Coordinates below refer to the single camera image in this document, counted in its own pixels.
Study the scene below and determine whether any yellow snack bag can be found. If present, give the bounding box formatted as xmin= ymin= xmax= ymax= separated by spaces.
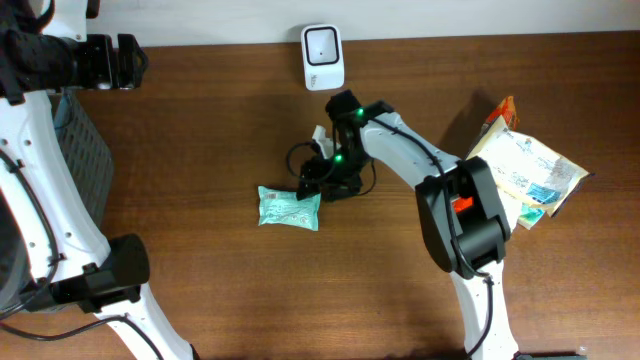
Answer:
xmin=468 ymin=116 xmax=593 ymax=217

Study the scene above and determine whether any small teal tissue pack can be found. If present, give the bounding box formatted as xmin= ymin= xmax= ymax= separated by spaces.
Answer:
xmin=517 ymin=203 xmax=545 ymax=230

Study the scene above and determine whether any orange spaghetti pack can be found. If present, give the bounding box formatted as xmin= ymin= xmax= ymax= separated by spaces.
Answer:
xmin=480 ymin=96 xmax=519 ymax=137

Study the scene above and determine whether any teal wipes pack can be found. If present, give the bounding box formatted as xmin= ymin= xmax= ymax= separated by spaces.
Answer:
xmin=258 ymin=186 xmax=321 ymax=231

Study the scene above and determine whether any white barcode scanner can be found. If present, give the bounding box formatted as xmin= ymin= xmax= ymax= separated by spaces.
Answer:
xmin=300 ymin=24 xmax=345 ymax=91

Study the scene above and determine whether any left black cable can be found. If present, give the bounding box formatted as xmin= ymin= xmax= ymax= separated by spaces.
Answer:
xmin=0 ymin=149 xmax=166 ymax=360

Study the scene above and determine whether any grey plastic basket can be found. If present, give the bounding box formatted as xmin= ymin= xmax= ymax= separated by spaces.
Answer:
xmin=49 ymin=91 xmax=114 ymax=228

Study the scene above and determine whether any white tube with tan cap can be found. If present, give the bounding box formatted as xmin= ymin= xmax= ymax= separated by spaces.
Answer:
xmin=497 ymin=188 xmax=522 ymax=232

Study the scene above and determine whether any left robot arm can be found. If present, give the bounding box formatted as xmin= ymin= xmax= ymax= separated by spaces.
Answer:
xmin=1 ymin=0 xmax=197 ymax=359

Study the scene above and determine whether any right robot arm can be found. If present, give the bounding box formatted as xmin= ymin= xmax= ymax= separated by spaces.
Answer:
xmin=292 ymin=90 xmax=520 ymax=359

